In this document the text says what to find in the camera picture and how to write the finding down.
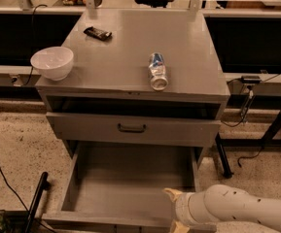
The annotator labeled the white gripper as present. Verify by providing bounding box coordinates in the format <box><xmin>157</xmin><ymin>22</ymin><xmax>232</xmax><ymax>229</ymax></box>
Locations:
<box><xmin>163</xmin><ymin>188</ymin><xmax>196</xmax><ymax>233</ymax></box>

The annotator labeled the grey drawer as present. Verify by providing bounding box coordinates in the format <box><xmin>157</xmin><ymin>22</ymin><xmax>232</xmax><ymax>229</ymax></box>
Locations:
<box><xmin>43</xmin><ymin>142</ymin><xmax>199</xmax><ymax>233</ymax></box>
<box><xmin>47</xmin><ymin>113</ymin><xmax>220</xmax><ymax>147</ymax></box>

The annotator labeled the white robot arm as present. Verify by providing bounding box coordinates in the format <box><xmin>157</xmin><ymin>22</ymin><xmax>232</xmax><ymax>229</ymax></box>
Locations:
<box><xmin>163</xmin><ymin>184</ymin><xmax>281</xmax><ymax>233</ymax></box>

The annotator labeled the grey top drawer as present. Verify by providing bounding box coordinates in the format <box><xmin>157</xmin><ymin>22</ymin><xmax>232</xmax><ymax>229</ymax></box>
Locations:
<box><xmin>47</xmin><ymin>113</ymin><xmax>220</xmax><ymax>147</ymax></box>

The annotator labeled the grey drawer cabinet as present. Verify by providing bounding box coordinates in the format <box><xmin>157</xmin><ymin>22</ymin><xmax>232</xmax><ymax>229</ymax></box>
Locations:
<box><xmin>37</xmin><ymin>9</ymin><xmax>229</xmax><ymax>152</ymax></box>

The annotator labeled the black table leg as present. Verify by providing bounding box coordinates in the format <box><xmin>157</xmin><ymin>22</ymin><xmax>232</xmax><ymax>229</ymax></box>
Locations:
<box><xmin>215</xmin><ymin>134</ymin><xmax>233</xmax><ymax>179</ymax></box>

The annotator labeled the crushed soda can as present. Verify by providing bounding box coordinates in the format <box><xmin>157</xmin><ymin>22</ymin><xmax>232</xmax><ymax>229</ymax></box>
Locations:
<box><xmin>148</xmin><ymin>52</ymin><xmax>168</xmax><ymax>91</ymax></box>

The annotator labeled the black stand pole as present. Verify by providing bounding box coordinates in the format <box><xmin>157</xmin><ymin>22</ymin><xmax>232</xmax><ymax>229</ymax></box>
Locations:
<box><xmin>22</xmin><ymin>172</ymin><xmax>50</xmax><ymax>233</ymax></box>

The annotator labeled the black power adapter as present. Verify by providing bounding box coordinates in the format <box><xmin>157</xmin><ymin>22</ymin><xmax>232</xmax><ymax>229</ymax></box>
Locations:
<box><xmin>240</xmin><ymin>76</ymin><xmax>262</xmax><ymax>83</ymax></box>

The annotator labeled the white bowl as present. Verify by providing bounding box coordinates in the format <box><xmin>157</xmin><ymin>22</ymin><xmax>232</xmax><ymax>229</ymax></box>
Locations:
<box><xmin>30</xmin><ymin>47</ymin><xmax>74</xmax><ymax>81</ymax></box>

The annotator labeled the dark snack bar wrapper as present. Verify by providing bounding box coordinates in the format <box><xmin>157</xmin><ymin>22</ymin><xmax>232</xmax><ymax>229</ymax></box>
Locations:
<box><xmin>84</xmin><ymin>26</ymin><xmax>112</xmax><ymax>41</ymax></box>

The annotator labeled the black floor cable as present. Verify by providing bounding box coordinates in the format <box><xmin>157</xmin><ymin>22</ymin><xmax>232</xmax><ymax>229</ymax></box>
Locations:
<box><xmin>0</xmin><ymin>143</ymin><xmax>29</xmax><ymax>212</ymax></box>

